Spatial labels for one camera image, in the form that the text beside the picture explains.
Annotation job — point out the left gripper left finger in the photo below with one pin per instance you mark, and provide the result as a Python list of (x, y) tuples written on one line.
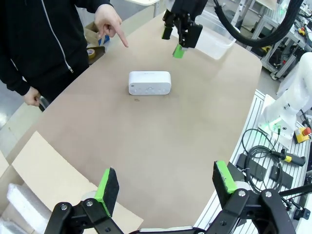
[(111, 192)]

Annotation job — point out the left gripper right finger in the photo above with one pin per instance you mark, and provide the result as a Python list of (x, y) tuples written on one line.
[(220, 185)]

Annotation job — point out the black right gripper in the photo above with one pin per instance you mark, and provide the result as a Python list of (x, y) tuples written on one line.
[(187, 6)]

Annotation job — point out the white foam clock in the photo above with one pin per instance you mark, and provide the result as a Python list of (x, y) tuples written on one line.
[(29, 204)]

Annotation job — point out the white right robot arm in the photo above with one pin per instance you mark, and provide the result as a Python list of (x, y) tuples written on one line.
[(299, 80)]

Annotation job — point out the person's right forearm black sleeve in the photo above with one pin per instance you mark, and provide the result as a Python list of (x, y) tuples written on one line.
[(14, 78)]

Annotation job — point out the person's left forearm black sleeve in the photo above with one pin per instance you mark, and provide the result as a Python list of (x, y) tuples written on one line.
[(92, 3)]

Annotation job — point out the unwrapped white clock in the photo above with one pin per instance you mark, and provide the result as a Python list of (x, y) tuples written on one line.
[(148, 83)]

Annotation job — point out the person's left hand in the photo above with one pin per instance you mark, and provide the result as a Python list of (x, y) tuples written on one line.
[(109, 22)]

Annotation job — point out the person's right hand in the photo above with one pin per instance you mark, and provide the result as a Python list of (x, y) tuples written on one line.
[(31, 97)]

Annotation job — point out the clear plastic container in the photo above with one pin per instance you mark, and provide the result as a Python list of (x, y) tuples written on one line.
[(214, 41)]

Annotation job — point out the black flat plate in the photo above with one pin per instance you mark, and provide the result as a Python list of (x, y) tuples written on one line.
[(286, 179), (256, 170)]

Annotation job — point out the white background table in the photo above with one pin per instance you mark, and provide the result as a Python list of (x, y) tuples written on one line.
[(146, 2)]

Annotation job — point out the brown cardboard box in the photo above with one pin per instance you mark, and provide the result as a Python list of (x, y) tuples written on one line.
[(61, 175)]

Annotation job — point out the aluminium robot mounting plate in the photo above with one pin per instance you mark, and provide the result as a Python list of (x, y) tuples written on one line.
[(253, 109)]

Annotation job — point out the small open cardboard box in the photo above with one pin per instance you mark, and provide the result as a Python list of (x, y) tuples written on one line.
[(91, 34)]

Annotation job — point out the blue yellow tape roll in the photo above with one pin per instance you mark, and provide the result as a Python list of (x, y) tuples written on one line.
[(90, 51)]

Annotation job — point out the yellow emergency stop box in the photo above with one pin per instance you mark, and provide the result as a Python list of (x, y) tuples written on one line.
[(301, 136)]

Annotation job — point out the aluminium profile rack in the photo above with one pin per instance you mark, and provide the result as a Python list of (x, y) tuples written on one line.
[(280, 65)]

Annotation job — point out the person's black zip hoodie torso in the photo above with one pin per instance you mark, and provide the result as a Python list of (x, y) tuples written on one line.
[(36, 36)]

